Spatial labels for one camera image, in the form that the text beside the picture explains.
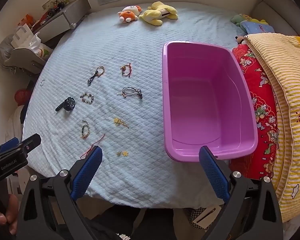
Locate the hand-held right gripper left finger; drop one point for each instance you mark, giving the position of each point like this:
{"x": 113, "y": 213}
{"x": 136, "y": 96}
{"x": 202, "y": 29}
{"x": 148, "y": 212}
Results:
{"x": 88, "y": 172}

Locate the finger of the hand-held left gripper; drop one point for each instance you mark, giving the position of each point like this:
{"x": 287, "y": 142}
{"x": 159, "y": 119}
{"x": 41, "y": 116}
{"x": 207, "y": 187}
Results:
{"x": 30, "y": 142}
{"x": 8, "y": 145}

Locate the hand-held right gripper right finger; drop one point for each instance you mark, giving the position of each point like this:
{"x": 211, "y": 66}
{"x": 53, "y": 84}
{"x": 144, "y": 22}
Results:
{"x": 212, "y": 172}

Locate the small yellow flower earring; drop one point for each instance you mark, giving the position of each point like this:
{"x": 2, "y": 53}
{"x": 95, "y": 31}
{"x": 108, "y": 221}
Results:
{"x": 125, "y": 153}

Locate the yellow flower charm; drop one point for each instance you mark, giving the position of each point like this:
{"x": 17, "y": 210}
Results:
{"x": 117, "y": 121}

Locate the purple plastic basin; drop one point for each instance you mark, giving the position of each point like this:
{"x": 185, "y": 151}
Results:
{"x": 205, "y": 92}

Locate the person's left hand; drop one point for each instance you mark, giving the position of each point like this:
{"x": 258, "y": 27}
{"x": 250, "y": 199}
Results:
{"x": 6, "y": 212}

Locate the white cloth bundle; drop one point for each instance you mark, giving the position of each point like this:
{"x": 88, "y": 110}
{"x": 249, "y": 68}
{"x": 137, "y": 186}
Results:
{"x": 15, "y": 127}

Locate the white floor box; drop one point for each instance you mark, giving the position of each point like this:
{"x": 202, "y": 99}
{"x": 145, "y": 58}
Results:
{"x": 15, "y": 183}

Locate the checkered slipper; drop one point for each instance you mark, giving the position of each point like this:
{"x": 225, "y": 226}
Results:
{"x": 205, "y": 215}

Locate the red ball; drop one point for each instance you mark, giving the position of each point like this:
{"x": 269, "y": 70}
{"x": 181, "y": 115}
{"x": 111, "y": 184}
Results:
{"x": 22, "y": 96}

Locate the black wrist watch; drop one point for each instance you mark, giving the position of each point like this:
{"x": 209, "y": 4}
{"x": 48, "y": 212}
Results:
{"x": 70, "y": 103}

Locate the red printed quilt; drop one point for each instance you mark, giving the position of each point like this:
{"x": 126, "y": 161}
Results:
{"x": 257, "y": 92}

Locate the white and green packet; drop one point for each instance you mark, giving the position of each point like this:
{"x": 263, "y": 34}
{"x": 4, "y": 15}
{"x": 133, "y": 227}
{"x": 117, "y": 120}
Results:
{"x": 41, "y": 50}

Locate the grey bag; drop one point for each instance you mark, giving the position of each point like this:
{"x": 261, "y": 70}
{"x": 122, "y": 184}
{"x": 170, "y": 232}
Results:
{"x": 3, "y": 50}

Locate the white paper bag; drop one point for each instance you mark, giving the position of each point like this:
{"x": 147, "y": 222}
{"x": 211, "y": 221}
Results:
{"x": 21, "y": 33}

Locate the yellow striped blanket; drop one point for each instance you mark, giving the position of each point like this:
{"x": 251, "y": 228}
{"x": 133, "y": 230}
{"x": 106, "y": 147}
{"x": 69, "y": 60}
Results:
{"x": 290, "y": 80}

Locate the light blue bed blanket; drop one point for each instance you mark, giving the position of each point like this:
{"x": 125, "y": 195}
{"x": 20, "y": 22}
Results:
{"x": 140, "y": 55}

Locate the grey bedside shelf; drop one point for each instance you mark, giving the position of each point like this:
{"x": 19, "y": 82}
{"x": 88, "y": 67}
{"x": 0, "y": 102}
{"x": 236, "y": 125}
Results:
{"x": 65, "y": 17}

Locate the black toy car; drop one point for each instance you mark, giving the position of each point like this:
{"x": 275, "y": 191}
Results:
{"x": 52, "y": 11}

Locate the small panda plush toy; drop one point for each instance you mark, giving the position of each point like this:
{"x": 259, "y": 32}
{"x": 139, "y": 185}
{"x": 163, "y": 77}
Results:
{"x": 240, "y": 39}

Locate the picture card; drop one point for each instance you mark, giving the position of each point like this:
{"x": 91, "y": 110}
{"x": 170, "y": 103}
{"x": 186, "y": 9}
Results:
{"x": 52, "y": 1}

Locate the green plush toy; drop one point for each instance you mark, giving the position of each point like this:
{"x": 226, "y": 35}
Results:
{"x": 237, "y": 19}

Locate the orange and white plush toy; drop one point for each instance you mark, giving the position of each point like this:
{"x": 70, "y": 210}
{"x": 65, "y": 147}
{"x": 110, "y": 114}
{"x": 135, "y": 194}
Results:
{"x": 128, "y": 15}

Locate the yellow plush toy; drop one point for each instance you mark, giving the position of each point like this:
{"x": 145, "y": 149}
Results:
{"x": 155, "y": 13}

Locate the grey padded headboard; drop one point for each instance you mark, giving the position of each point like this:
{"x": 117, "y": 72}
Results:
{"x": 272, "y": 7}

